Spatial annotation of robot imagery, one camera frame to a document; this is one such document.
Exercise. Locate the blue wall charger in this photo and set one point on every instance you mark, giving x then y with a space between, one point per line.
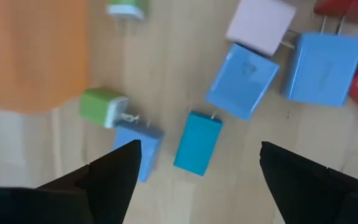
149 146
242 82
322 70

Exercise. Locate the red wall charger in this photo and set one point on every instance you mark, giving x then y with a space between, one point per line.
346 9

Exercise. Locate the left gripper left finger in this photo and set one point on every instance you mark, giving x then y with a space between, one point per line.
110 186

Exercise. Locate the teal wall charger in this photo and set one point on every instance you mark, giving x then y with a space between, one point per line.
197 146

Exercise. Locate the translucent orange bin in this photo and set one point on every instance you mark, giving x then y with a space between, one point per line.
33 53

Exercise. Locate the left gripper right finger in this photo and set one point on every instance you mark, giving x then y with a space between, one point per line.
303 186

